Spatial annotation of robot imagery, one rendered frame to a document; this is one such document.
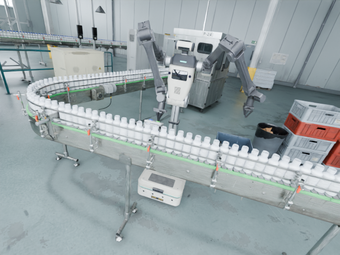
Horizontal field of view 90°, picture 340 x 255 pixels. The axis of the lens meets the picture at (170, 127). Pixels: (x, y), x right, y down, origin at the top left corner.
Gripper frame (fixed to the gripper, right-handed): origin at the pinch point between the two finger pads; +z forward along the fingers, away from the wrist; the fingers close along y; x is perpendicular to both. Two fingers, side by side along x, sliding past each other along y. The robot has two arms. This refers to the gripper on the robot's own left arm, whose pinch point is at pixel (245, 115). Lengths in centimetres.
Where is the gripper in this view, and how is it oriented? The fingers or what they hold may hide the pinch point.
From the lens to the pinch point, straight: 154.0
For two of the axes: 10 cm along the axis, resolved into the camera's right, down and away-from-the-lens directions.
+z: -1.1, 8.9, 4.4
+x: -9.6, -2.1, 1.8
